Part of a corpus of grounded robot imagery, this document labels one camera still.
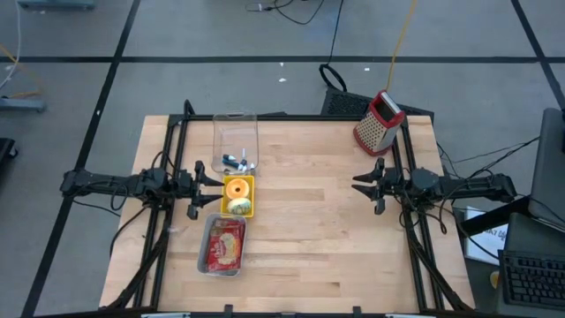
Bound black looped floor cable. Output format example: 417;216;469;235
318;0;350;93

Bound yellow cable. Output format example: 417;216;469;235
386;0;418;92

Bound black floor equipment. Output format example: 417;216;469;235
0;137;19;173

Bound white floor cable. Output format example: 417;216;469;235
0;0;23;89

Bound black keyboard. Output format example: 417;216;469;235
497;249;565;311

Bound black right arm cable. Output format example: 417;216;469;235
399;193;449;235

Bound green frosted toy donut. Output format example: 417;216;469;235
226;197;253;216

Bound grey plastic bin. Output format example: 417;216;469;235
196;213;248;278

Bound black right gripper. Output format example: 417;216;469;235
351;157;414;216

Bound grey metal floor foot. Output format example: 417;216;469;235
17;0;97;11
0;95;47;112

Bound black aluminium table frame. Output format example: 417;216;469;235
100;99;477;318

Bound black desk bar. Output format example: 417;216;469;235
458;196;531;236

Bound grey monitor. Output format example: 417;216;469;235
528;108;565;233

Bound clear plastic bin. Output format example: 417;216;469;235
210;112;260;174

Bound red and metal box grater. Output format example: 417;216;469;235
352;90;406;157

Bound yellow plastic basket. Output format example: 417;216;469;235
220;175;256;219

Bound thin black floor cable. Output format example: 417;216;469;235
246;0;327;27

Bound orange floor cable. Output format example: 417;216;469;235
0;43;45;99

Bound white paper sheet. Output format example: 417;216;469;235
463;206;509;266

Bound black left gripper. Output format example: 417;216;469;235
174;160;225;221

